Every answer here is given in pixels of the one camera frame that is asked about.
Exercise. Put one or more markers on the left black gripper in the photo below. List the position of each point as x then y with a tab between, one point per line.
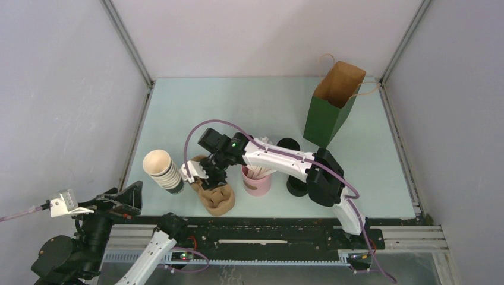
129	200

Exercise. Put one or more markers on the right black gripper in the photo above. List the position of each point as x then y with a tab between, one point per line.
213	181

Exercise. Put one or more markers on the black cup lid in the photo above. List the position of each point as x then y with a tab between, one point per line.
289	143

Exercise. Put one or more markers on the green paper bag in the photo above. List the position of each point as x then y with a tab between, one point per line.
332	102

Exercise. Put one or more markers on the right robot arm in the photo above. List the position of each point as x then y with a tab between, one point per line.
319	172

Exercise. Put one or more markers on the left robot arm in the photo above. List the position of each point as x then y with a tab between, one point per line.
73	260

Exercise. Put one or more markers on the bundle of white straws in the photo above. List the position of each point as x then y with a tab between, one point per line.
256	172

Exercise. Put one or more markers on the stack of paper cups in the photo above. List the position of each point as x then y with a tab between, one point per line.
159	165

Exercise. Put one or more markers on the brown cardboard cup carrier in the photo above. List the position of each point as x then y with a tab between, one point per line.
218	201

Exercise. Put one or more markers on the pink straw holder cup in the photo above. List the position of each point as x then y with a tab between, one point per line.
256	187

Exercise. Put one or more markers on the stack of black lids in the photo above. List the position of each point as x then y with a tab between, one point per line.
296	187

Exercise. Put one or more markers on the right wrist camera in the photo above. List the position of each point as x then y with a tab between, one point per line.
192	170

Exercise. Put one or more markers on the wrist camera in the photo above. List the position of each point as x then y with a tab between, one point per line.
192	170
64	203

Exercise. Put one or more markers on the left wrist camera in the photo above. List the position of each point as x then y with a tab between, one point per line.
64	203

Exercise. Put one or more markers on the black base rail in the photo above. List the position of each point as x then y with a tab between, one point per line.
261	240

